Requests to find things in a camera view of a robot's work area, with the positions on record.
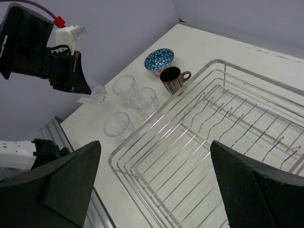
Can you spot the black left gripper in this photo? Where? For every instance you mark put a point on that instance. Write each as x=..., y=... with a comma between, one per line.
x=66, y=72

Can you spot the clear glass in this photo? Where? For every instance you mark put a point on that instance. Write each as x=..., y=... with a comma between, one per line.
x=119, y=126
x=126, y=88
x=145, y=101
x=98, y=94

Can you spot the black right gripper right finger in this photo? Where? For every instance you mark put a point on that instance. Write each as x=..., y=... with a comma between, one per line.
x=257, y=195

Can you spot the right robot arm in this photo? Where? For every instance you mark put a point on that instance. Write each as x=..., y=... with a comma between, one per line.
x=27, y=155

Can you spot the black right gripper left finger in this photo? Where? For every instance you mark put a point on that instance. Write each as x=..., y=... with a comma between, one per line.
x=21, y=200

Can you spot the metal wire dish rack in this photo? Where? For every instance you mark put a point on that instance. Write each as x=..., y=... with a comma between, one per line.
x=165, y=165

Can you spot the brown striped mug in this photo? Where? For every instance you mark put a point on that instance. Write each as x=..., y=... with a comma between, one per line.
x=173, y=79

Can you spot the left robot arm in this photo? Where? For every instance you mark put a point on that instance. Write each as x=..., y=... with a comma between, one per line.
x=33, y=45

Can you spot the blue patterned bowl red outside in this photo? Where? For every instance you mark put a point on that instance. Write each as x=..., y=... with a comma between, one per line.
x=159, y=60

